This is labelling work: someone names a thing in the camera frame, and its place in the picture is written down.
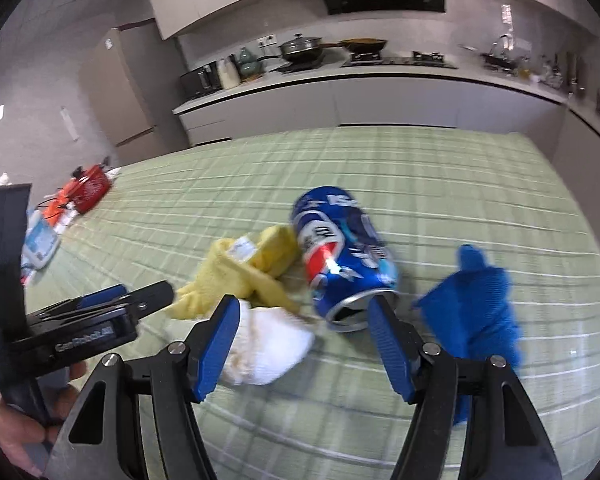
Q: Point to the white kitchen counter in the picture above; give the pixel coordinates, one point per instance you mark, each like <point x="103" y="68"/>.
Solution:
<point x="380" y="100"/>

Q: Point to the black induction cooker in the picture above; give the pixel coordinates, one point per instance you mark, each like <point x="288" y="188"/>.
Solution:
<point x="297" y="66"/>

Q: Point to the pot with glass lid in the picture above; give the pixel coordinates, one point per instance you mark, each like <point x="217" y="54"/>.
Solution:
<point x="301" y="49"/>

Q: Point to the blue cloth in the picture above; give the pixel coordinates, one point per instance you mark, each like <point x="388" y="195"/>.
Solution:
<point x="470" y="300"/>

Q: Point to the crumpled white paper towel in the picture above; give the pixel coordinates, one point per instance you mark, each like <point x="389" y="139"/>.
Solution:
<point x="275" y="345"/>

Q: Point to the wall socket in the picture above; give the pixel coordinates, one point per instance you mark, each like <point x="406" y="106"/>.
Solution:
<point x="266" y="40"/>

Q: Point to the grey refrigerator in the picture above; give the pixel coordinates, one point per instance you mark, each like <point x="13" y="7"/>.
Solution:
<point x="125" y="95"/>

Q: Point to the yellow cloth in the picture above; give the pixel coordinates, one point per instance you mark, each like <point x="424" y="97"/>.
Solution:
<point x="220" y="275"/>

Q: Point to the green teapot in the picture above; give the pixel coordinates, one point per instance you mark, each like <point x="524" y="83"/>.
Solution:
<point x="250" y="66"/>

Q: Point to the white jug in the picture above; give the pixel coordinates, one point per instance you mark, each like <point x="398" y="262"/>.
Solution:
<point x="228" y="75"/>

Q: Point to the red box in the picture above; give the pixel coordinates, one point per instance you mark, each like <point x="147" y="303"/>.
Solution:
<point x="91" y="189"/>

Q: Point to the blue soda can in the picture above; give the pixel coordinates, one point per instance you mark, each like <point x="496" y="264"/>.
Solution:
<point x="330" y="250"/>

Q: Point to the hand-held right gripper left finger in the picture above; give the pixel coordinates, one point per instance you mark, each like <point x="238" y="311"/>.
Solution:
<point x="215" y="355"/>

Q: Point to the person's left hand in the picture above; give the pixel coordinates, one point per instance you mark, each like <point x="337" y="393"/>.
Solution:
<point x="15" y="435"/>

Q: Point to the green checked tablecloth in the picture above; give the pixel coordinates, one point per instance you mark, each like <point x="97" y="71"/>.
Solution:
<point x="430" y="185"/>

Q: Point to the white blue package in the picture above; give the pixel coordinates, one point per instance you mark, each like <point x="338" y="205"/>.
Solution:
<point x="41" y="240"/>

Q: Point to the black toaster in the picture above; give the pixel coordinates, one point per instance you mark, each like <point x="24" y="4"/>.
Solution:
<point x="199" y="81"/>

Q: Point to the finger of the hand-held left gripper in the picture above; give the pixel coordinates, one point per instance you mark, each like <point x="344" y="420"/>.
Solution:
<point x="152" y="296"/>
<point x="102" y="296"/>

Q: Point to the group of condiment bottles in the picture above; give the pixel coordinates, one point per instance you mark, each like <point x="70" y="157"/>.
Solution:
<point x="542" y="71"/>

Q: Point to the black frying pan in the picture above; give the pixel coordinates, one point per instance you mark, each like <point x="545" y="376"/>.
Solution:
<point x="362" y="45"/>

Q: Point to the utensil holder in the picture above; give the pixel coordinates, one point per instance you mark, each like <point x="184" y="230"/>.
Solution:
<point x="576" y="77"/>

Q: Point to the black gas stove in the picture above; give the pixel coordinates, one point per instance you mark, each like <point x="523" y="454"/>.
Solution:
<point x="400" y="61"/>

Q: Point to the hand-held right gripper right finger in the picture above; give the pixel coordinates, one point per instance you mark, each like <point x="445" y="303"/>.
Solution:
<point x="387" y="340"/>

